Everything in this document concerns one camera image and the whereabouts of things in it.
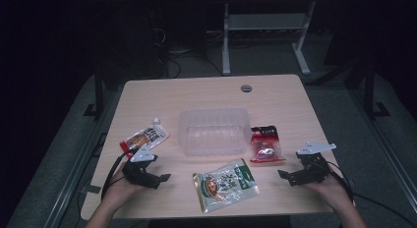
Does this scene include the black metal stand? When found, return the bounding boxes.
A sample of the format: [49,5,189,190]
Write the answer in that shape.
[83,62,106,120]
[362,60,391,120]

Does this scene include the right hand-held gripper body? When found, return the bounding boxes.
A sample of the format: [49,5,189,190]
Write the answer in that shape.
[287,142,337,187]

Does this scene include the clear plastic container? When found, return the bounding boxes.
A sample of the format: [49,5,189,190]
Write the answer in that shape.
[177,107,253,157]

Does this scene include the person's right hand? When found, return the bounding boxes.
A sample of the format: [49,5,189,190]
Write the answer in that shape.
[303,165,356,212]

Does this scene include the green white snack packet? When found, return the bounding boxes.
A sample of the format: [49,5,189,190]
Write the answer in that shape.
[192,157,261,214]

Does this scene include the black floor cables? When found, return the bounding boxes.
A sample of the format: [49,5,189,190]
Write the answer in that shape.
[149,10,224,79]

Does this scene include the white metal table frame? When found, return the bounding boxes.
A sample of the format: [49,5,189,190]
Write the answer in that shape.
[221,0,318,77]

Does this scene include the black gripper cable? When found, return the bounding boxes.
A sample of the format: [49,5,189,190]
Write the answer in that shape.
[326,160,417,228]
[100,148,136,200]

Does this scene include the person's left hand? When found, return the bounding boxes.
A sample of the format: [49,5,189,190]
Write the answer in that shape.
[101,162,149,207]

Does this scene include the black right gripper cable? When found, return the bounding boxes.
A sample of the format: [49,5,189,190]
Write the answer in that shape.
[326,160,417,228]

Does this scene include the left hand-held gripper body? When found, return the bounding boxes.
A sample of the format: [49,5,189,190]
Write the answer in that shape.
[122,143,162,190]

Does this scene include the grey tape strip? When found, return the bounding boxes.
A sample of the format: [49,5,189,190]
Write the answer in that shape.
[80,185,102,195]

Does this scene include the grey metal floor rail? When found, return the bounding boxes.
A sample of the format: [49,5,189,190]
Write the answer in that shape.
[41,88,114,228]
[348,88,417,206]

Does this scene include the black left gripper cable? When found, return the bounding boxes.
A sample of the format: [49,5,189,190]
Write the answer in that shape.
[100,148,136,200]

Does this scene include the white orange spouted pouch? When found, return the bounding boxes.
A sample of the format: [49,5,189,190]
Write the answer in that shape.
[119,117,171,154]

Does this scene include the red snack packet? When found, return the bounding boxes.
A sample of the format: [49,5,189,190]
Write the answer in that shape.
[249,125,286,164]

